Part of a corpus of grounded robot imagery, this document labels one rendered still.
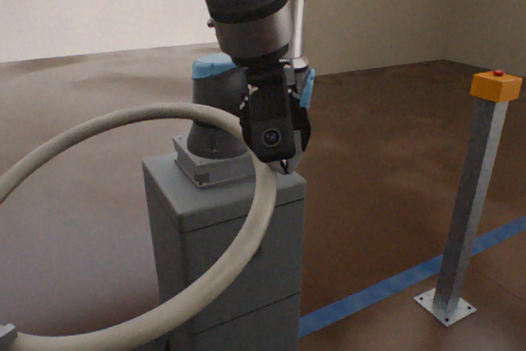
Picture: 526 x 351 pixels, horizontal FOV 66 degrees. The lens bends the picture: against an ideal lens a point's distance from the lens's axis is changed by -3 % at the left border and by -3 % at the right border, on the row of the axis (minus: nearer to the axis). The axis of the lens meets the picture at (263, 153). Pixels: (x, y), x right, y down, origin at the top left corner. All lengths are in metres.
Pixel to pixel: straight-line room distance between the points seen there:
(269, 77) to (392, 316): 1.70
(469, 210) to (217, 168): 1.08
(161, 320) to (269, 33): 0.33
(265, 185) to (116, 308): 1.63
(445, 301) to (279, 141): 1.75
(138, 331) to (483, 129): 1.47
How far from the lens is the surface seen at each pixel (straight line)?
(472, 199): 1.83
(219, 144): 1.19
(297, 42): 1.11
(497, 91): 1.66
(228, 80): 1.14
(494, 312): 2.26
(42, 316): 2.22
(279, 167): 0.59
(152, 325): 0.49
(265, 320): 1.47
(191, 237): 1.14
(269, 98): 0.48
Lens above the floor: 1.42
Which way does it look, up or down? 24 degrees down
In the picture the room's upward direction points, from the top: straight up
